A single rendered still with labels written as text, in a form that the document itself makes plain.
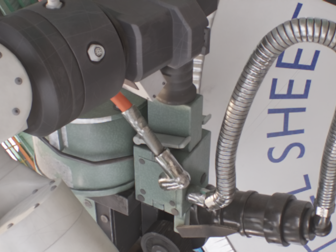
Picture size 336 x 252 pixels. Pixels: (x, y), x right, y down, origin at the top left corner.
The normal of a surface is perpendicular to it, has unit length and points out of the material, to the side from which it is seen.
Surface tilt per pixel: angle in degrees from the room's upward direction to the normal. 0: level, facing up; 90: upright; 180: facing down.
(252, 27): 90
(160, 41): 129
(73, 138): 75
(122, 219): 137
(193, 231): 47
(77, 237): 148
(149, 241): 58
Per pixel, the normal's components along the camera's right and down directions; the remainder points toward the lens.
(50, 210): 0.62, -0.27
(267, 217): -0.53, -0.19
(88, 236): 0.74, -0.40
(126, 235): 0.86, 0.29
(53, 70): 0.68, -0.06
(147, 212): -0.50, 0.50
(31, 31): 0.26, -0.62
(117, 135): 0.44, 0.52
